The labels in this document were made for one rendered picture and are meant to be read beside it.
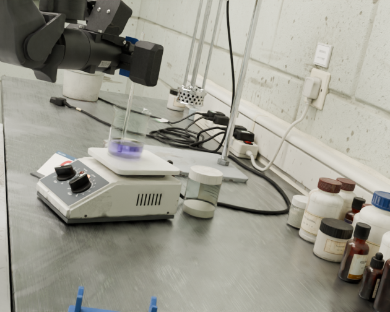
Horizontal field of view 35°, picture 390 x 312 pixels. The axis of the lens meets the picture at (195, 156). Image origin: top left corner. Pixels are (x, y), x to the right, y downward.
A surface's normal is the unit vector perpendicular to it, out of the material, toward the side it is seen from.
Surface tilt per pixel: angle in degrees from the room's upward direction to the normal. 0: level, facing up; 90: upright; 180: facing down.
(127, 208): 90
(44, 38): 86
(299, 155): 90
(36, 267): 0
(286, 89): 90
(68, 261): 0
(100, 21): 67
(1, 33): 100
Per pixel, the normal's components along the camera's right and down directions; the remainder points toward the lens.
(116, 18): 0.77, 0.28
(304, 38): -0.94, -0.11
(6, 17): -0.63, 0.23
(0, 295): 0.20, -0.95
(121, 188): 0.56, 0.30
